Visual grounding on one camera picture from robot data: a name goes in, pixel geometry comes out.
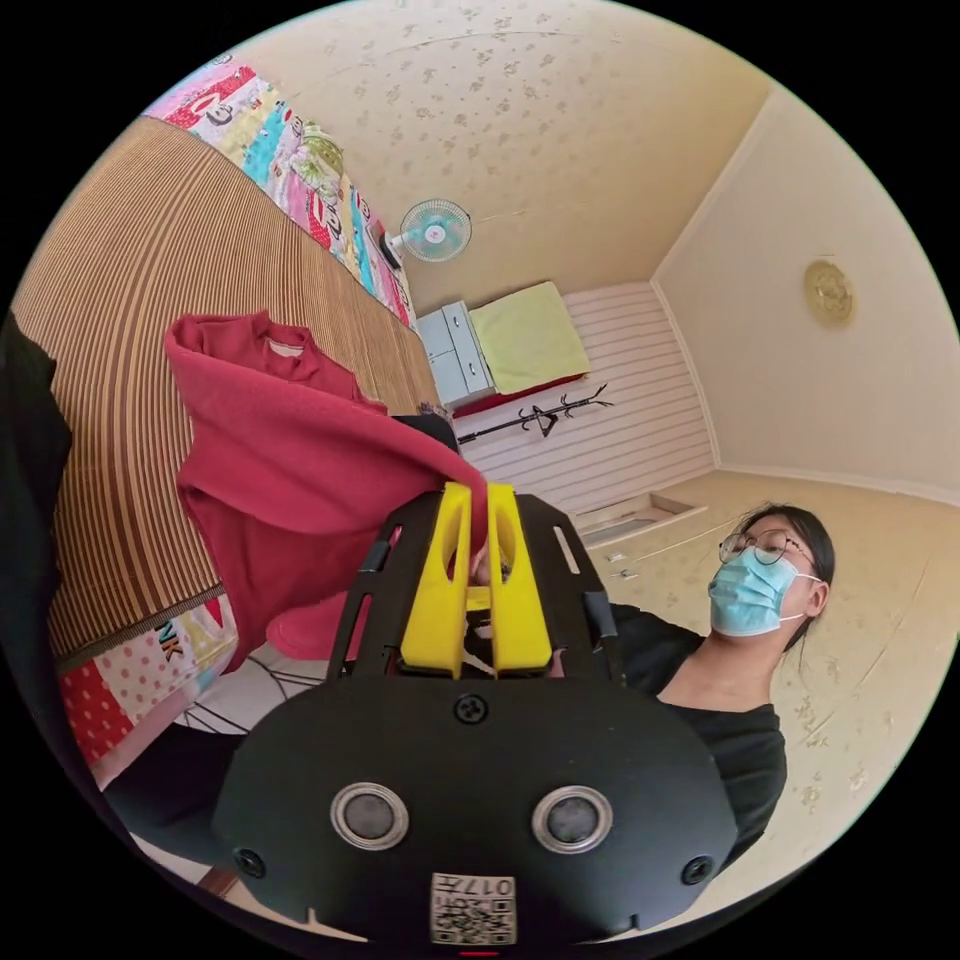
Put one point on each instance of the black garment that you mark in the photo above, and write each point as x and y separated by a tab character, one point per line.
30	465

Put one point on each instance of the person's body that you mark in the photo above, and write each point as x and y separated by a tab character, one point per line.
739	750

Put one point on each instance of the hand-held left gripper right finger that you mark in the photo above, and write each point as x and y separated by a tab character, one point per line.
519	607

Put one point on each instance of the white and blue fan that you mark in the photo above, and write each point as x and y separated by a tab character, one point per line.
435	231

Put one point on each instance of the bed with woven mat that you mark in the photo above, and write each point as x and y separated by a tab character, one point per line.
150	262

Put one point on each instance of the red shirt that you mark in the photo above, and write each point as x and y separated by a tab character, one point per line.
300	465

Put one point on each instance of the grey cupboard with yellow cloth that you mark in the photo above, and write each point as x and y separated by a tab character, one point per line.
517	341

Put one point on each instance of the round golden ceiling lamp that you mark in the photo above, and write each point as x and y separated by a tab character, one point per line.
829	292

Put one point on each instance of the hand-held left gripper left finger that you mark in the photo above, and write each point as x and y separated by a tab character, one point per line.
433	600

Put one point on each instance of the black coat rack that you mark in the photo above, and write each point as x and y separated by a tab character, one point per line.
536	418

